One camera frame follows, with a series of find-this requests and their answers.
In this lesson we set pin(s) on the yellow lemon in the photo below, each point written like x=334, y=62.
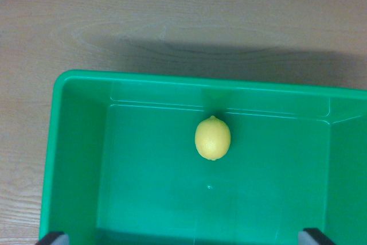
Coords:
x=212, y=138

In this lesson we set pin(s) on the green plastic bin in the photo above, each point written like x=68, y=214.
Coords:
x=160, y=176

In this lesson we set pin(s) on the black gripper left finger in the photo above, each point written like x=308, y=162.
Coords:
x=54, y=238

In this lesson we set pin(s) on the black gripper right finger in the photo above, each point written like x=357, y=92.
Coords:
x=313, y=237

